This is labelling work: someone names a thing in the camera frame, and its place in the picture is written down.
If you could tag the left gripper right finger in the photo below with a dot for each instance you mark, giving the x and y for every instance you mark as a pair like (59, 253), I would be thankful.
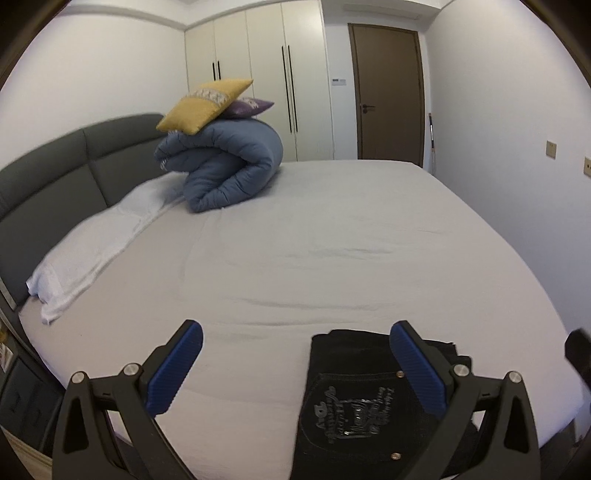
(507, 447)

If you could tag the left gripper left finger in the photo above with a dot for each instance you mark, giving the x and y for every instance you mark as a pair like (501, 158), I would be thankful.
(85, 445)

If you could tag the black pants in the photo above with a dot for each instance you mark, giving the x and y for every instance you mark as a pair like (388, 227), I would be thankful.
(363, 415)

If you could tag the grey padded headboard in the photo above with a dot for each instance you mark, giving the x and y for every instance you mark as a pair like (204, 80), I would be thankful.
(50, 190)

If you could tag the blue rolled duvet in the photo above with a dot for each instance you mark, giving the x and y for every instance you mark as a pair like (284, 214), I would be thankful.
(227, 162)

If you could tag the brown wooden door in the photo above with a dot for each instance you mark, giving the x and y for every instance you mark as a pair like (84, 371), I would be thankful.
(390, 93)

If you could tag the yellow cushion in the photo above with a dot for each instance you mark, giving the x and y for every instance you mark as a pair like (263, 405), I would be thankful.
(195, 110)

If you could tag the purple cushion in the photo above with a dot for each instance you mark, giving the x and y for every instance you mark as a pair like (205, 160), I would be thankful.
(245, 107)

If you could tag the cream wardrobe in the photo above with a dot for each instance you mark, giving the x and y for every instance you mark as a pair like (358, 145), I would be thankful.
(281, 47)

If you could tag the beige wall socket near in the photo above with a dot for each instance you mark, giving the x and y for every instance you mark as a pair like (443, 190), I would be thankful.
(587, 167)

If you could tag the beige wall socket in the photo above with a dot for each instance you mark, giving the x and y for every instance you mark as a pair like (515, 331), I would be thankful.
(551, 149)
(587, 167)

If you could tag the beige wall socket far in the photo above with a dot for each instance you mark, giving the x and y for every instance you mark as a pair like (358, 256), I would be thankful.
(551, 149)

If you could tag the white wall switch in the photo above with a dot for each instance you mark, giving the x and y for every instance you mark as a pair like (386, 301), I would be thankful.
(338, 82)

